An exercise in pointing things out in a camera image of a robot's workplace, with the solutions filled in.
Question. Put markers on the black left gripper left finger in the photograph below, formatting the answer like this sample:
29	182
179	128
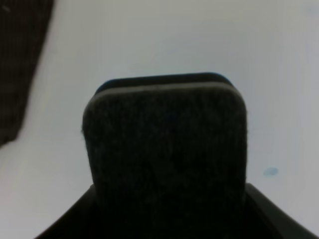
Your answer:
70	223

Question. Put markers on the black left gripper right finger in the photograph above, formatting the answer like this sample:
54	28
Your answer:
264	220

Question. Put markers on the black whiteboard eraser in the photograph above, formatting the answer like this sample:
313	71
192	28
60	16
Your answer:
168	157

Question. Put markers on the dark brown wicker basket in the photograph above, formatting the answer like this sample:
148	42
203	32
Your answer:
23	28

